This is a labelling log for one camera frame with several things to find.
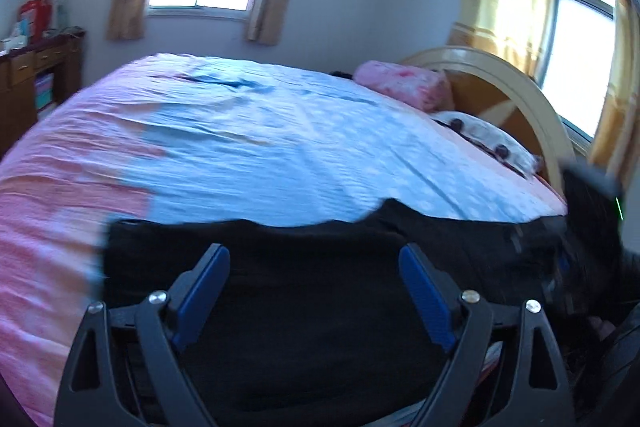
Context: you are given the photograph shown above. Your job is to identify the white box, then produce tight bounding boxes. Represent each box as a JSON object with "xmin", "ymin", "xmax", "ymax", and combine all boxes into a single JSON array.
[{"xmin": 0, "ymin": 21, "xmax": 32, "ymax": 54}]

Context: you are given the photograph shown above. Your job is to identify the white dotted pillow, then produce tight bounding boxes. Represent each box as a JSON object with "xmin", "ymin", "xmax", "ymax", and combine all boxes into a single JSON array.
[{"xmin": 432, "ymin": 111, "xmax": 543, "ymax": 178}]

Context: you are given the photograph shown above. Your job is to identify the printed pink blue bed sheet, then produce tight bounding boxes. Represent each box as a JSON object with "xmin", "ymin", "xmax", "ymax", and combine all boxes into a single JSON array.
[{"xmin": 0, "ymin": 53, "xmax": 568, "ymax": 427}]

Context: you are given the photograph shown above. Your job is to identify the black pants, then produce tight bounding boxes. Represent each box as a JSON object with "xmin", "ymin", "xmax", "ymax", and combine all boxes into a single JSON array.
[{"xmin": 100, "ymin": 197, "xmax": 601, "ymax": 427}]

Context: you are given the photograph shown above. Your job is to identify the wooden bed headboard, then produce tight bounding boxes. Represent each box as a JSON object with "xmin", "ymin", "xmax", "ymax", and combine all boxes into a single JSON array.
[{"xmin": 400, "ymin": 47, "xmax": 577, "ymax": 204}]

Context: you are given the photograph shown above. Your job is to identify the blue storage box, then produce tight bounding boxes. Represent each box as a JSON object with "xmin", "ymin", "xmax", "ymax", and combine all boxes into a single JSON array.
[{"xmin": 34, "ymin": 74, "xmax": 55, "ymax": 108}]

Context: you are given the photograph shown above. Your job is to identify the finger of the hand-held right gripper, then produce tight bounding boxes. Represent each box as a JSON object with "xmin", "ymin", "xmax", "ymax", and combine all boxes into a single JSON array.
[{"xmin": 542, "ymin": 217, "xmax": 574, "ymax": 309}]

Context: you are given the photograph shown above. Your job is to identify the wooden cabinet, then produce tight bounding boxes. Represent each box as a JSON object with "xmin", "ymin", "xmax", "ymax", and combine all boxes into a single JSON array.
[{"xmin": 0, "ymin": 29, "xmax": 87, "ymax": 158}]

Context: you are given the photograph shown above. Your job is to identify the red bag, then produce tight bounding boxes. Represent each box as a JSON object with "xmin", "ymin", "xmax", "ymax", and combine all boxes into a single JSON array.
[{"xmin": 19, "ymin": 0, "xmax": 54, "ymax": 42}]

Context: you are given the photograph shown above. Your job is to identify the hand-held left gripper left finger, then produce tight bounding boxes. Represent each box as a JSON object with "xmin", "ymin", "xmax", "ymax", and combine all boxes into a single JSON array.
[{"xmin": 54, "ymin": 243, "xmax": 232, "ymax": 427}]

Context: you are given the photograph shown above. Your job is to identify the large window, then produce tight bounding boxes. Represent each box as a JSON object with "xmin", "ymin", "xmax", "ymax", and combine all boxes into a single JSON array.
[{"xmin": 540, "ymin": 0, "xmax": 619, "ymax": 144}]

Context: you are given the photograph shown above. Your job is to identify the pink folded blanket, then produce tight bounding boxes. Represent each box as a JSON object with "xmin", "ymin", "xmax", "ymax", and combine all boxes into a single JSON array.
[{"xmin": 354, "ymin": 60, "xmax": 453, "ymax": 112}]

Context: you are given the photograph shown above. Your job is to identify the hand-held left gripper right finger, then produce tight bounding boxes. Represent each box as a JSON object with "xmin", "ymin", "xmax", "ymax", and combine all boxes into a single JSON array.
[{"xmin": 398, "ymin": 242, "xmax": 576, "ymax": 427}]

